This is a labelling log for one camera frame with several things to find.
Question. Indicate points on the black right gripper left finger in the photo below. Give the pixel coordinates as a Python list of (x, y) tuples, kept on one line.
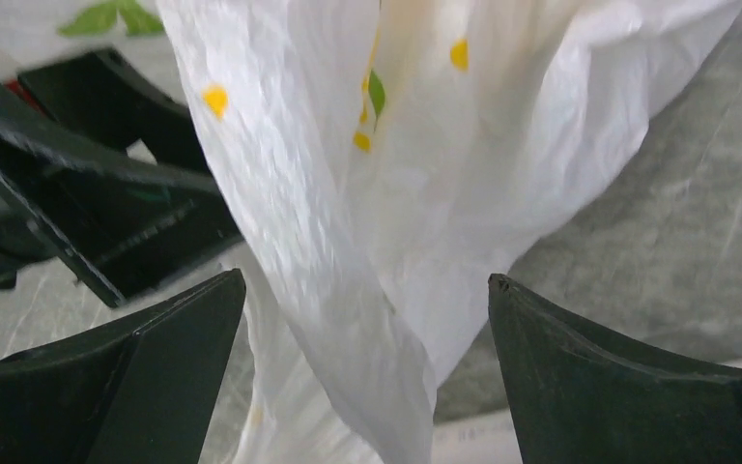
[(139, 389)]

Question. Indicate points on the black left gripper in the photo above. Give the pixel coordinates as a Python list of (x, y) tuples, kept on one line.
[(124, 227)]

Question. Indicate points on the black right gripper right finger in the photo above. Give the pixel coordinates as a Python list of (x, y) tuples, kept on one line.
[(579, 392)]

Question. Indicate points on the white printed plastic bag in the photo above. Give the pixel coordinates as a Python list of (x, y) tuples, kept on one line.
[(385, 158)]

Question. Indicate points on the white PVC pipe frame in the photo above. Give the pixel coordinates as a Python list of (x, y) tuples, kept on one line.
[(474, 424)]

